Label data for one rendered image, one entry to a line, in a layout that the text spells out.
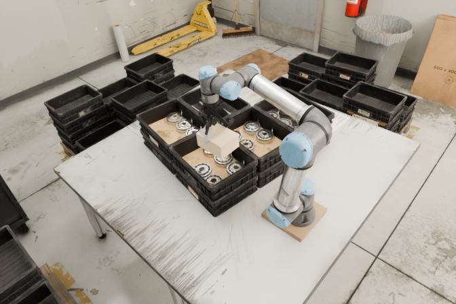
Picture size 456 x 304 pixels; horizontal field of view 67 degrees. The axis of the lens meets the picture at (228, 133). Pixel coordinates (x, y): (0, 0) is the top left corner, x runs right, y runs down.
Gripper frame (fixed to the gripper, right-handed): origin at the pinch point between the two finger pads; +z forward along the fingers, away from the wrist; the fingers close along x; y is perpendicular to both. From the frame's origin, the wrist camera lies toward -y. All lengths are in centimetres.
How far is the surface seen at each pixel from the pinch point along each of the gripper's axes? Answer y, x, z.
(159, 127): 60, -7, 27
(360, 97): -1, -166, 61
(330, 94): 28, -171, 72
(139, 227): 18, 43, 40
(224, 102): 48, -53, 27
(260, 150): -2.7, -29.3, 27.0
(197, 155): 22.5, -3.8, 26.9
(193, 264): -18, 39, 40
